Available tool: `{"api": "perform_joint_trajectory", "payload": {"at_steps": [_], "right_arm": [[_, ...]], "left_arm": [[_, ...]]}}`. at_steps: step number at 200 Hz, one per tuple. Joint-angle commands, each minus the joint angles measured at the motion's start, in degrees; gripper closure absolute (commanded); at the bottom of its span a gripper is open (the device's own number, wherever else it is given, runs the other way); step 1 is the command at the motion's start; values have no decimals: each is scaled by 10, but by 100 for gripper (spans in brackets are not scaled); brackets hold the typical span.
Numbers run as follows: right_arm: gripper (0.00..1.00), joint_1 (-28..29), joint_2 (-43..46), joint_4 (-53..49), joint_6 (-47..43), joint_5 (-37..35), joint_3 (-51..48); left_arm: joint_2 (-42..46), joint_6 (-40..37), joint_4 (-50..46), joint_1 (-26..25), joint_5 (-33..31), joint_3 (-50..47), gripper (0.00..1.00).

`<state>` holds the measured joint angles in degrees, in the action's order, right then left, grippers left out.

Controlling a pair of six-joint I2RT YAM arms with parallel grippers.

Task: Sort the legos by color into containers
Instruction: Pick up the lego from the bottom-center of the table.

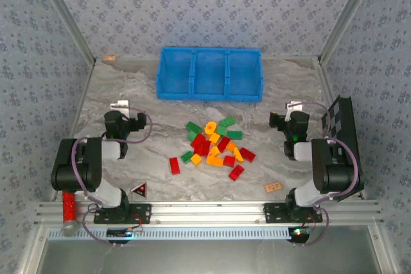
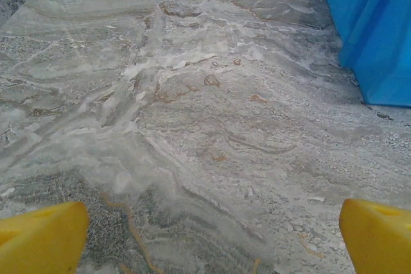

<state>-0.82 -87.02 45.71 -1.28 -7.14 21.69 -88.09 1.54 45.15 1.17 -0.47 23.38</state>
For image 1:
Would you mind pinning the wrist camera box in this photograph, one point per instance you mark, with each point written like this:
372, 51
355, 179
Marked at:
276, 121
140, 121

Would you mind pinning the red glitter cylinder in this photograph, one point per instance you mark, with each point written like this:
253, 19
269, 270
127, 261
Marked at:
69, 206

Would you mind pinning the black checkerboard calibration board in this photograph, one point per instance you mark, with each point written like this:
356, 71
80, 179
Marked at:
345, 120

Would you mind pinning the small yellow lego brick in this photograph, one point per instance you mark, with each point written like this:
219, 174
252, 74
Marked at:
196, 159
214, 138
214, 151

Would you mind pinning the long yellow lego brick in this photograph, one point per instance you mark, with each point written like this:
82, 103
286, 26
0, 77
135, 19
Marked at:
238, 154

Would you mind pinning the long green lego brick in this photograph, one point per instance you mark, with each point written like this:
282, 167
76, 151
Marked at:
194, 127
234, 134
226, 121

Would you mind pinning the aluminium mounting rail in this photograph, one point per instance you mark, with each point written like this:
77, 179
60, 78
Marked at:
205, 211

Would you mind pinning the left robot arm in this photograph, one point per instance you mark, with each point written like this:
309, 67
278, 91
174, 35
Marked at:
109, 193

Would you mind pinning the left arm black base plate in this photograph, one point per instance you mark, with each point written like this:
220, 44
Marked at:
143, 213

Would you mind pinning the wrist white bracket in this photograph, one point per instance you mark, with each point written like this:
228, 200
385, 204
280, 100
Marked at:
295, 105
120, 105

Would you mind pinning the orange paper tag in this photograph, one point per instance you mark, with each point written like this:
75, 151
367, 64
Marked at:
109, 58
273, 187

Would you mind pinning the aluminium frame post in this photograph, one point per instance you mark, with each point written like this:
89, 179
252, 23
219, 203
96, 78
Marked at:
65, 14
347, 14

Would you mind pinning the blue three-compartment bin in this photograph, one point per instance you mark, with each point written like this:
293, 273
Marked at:
208, 72

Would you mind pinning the small orange lego brick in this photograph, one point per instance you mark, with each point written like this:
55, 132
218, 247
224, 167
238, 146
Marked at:
230, 146

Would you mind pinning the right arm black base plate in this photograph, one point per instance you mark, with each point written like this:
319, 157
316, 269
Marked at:
273, 213

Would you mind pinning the small green lego brick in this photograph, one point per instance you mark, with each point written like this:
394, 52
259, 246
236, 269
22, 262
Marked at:
186, 157
221, 130
192, 136

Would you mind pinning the left wrist white bracket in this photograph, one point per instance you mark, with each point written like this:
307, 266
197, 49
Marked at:
120, 105

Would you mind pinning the triangular warning sign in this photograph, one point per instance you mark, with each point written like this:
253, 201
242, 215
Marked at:
140, 190

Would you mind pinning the long orange lego brick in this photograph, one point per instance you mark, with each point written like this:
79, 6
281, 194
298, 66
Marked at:
214, 161

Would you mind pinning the right wrist white bracket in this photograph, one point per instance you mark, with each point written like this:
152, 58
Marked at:
295, 105

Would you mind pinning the round yellow lego piece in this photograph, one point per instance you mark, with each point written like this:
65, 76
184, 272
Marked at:
208, 131

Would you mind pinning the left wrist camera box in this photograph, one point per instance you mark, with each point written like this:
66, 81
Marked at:
140, 121

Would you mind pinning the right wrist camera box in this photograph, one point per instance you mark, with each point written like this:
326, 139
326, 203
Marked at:
276, 121

